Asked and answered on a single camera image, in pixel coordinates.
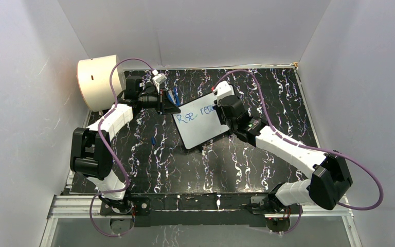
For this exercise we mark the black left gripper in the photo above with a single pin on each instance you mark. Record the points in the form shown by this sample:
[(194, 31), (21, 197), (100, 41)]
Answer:
[(165, 106)]

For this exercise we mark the black framed whiteboard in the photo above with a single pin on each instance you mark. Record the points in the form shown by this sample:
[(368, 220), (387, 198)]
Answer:
[(198, 122)]

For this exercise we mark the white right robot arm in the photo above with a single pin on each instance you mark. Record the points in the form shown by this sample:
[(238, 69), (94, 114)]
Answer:
[(328, 177)]

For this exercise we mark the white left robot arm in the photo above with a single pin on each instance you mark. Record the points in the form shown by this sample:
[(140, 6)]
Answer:
[(91, 153)]

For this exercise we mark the cream cylindrical drum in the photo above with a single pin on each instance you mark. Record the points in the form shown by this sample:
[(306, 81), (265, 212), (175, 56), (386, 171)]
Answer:
[(94, 81)]

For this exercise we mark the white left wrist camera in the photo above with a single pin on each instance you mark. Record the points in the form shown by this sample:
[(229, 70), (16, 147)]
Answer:
[(158, 78)]

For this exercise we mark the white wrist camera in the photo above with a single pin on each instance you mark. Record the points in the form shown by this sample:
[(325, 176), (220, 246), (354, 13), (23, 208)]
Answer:
[(222, 90), (158, 78)]

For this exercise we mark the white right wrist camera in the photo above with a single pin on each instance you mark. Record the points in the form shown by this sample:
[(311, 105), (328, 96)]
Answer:
[(222, 90)]

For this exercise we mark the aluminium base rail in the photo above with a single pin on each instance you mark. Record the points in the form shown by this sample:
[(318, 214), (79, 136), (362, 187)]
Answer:
[(212, 219)]

